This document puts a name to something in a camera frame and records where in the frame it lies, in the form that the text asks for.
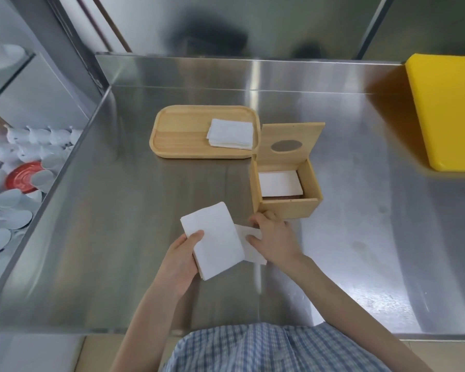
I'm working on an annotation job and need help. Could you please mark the person's left hand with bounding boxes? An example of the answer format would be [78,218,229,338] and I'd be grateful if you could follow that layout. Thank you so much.
[155,230,205,303]

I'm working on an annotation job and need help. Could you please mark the person's right hand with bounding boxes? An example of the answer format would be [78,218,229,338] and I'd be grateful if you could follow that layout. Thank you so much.
[246,211,305,268]

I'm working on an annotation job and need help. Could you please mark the single white napkin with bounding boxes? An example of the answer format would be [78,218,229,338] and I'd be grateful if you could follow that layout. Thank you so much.
[234,224,268,266]

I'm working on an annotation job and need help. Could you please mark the large white napkin stack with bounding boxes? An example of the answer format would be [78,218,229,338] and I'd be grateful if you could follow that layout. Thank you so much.
[180,201,245,281]

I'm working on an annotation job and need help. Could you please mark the person's right forearm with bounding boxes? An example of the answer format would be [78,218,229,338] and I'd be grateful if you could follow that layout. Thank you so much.
[283,255,435,372]

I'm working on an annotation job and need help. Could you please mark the person's left forearm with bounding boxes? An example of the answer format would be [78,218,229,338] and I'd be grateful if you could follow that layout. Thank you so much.
[109,284,187,372]

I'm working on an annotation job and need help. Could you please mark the white napkins in box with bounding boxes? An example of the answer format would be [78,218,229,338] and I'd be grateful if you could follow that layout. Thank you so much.
[258,170,304,198]

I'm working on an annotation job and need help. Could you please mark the wooden tissue box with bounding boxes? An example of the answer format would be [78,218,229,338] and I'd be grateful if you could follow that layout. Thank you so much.
[250,122,326,220]

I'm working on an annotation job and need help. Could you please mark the blue checkered shirt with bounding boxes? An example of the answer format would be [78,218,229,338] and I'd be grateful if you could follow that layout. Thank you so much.
[161,322,392,372]

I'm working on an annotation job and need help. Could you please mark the wooden tray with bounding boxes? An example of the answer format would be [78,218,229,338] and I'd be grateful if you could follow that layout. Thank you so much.
[149,105,261,159]

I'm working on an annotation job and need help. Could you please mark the small white napkin stack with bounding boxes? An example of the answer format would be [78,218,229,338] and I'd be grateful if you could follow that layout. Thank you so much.
[206,119,254,150]

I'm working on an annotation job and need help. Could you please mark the red plate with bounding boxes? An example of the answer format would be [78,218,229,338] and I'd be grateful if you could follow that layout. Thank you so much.
[6,161,44,195]

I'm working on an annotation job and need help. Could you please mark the pile of white dishes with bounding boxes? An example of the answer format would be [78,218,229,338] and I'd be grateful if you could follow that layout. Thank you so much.
[0,125,84,268]

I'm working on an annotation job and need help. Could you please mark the yellow cutting board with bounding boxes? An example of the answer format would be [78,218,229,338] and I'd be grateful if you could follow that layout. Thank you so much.
[405,53,465,173]

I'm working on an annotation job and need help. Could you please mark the glass shelf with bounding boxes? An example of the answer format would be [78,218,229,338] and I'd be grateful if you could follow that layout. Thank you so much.
[0,50,36,111]

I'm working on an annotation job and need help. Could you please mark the white bowl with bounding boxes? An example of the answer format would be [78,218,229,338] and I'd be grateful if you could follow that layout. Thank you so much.
[0,23,26,73]

